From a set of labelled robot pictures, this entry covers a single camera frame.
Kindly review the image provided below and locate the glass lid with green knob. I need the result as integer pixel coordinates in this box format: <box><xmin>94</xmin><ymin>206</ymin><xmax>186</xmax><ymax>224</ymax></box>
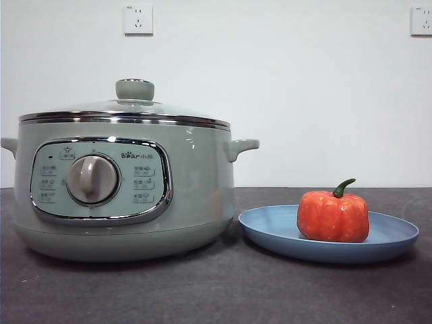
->
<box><xmin>18</xmin><ymin>78</ymin><xmax>233</xmax><ymax>129</ymax></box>

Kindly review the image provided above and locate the orange pumpkin with green stem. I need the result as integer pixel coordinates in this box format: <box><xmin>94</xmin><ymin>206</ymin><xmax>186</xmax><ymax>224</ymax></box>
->
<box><xmin>296</xmin><ymin>178</ymin><xmax>370</xmax><ymax>244</ymax></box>

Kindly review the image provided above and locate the pale green electric steamer pot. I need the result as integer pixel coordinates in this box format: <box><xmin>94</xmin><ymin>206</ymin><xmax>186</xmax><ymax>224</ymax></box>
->
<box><xmin>1</xmin><ymin>114</ymin><xmax>261</xmax><ymax>263</ymax></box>

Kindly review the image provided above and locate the blue plate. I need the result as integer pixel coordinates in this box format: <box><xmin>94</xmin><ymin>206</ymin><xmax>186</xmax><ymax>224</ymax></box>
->
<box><xmin>238</xmin><ymin>203</ymin><xmax>421</xmax><ymax>265</ymax></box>

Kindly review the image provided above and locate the white wall socket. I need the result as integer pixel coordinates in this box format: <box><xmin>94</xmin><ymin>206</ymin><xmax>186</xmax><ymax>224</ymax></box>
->
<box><xmin>410</xmin><ymin>5</ymin><xmax>432</xmax><ymax>37</ymax></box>
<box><xmin>124</xmin><ymin>3</ymin><xmax>154</xmax><ymax>36</ymax></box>

